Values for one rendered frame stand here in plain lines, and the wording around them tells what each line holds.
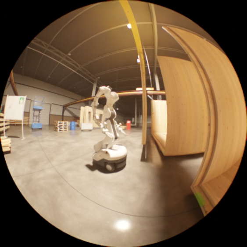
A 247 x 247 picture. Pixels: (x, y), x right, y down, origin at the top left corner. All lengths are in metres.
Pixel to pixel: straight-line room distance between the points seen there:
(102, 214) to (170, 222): 0.60
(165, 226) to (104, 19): 11.25
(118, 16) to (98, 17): 1.97
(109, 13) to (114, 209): 11.02
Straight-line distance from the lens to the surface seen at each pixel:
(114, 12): 10.17
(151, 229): 0.84
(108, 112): 1.27
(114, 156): 1.15
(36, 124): 8.50
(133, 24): 5.35
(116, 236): 0.80
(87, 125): 7.59
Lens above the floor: 0.80
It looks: level
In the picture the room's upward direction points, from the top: 2 degrees clockwise
